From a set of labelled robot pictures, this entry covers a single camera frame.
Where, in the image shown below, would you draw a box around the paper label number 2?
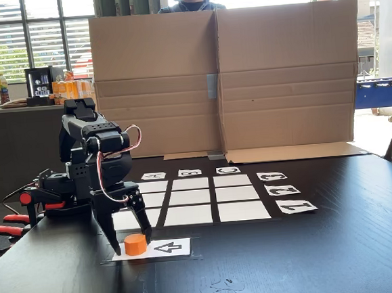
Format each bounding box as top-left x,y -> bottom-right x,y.
264,183 -> 301,198

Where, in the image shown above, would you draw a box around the black power cable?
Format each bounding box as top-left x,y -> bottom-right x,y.
0,181 -> 42,217

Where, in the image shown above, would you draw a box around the red white servo cable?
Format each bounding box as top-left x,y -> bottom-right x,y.
93,123 -> 148,206

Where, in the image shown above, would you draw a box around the round orange token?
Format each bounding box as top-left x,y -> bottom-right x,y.
124,233 -> 148,257

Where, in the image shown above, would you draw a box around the yellow drink bottle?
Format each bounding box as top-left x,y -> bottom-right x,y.
0,72 -> 12,105

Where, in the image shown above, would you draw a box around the blue foosball table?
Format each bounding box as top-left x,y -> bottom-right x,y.
352,75 -> 392,125

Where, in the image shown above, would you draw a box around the black display fridge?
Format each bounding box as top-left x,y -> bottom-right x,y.
24,64 -> 66,108

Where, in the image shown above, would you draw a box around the window with dark frame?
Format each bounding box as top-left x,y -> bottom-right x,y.
0,0 -> 102,85

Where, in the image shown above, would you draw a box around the paper label number 1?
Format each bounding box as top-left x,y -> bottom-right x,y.
275,197 -> 320,216

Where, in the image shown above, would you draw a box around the brown cardboard panel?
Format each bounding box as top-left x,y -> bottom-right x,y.
87,8 -> 227,166
212,0 -> 370,166

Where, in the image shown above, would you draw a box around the orange juice carton pack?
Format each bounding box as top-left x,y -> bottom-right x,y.
50,68 -> 96,106

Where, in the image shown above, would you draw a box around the black clamp with red knob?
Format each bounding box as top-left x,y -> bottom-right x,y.
18,183 -> 69,231

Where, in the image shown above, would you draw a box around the white arrow paper sheet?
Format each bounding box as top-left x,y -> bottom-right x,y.
110,237 -> 193,263

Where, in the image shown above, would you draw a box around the paper label letter B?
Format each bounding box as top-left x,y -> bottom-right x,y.
177,168 -> 203,179

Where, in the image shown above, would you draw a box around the white nine-square grid sheet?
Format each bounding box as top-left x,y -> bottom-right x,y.
98,170 -> 282,233

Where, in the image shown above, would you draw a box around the clamp with red handles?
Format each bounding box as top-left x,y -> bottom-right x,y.
0,212 -> 34,256

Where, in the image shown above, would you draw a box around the dark sideboard counter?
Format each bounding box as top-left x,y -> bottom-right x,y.
0,103 -> 72,204

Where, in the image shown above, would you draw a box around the paper label letter A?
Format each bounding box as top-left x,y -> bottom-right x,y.
139,171 -> 168,181

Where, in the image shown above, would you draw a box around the clear tape scraps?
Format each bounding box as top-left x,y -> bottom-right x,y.
198,275 -> 257,293

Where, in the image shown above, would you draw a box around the paper label number 3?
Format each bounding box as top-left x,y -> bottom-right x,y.
256,170 -> 288,183

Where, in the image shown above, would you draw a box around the paper label letter C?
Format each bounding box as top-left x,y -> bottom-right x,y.
215,165 -> 242,175

